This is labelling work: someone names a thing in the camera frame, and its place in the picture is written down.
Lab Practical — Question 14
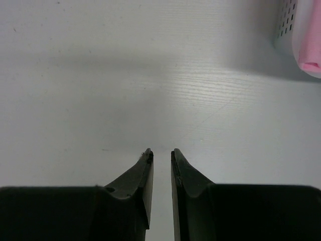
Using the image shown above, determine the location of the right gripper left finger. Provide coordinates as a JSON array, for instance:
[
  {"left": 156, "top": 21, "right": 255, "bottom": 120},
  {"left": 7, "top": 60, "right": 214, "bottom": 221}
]
[{"left": 1, "top": 149, "right": 153, "bottom": 240}]

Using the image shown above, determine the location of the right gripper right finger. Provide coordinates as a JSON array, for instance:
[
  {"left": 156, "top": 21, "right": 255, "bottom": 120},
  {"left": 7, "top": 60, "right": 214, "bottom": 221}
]
[{"left": 171, "top": 149, "right": 320, "bottom": 240}]

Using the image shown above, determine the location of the pink t shirt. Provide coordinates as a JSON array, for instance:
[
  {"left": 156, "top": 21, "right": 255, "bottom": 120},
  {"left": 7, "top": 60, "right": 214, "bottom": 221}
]
[{"left": 292, "top": 0, "right": 320, "bottom": 79}]

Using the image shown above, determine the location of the white plastic bin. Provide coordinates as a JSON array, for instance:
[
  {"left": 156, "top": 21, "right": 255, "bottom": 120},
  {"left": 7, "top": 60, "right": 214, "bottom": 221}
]
[{"left": 273, "top": 0, "right": 297, "bottom": 56}]

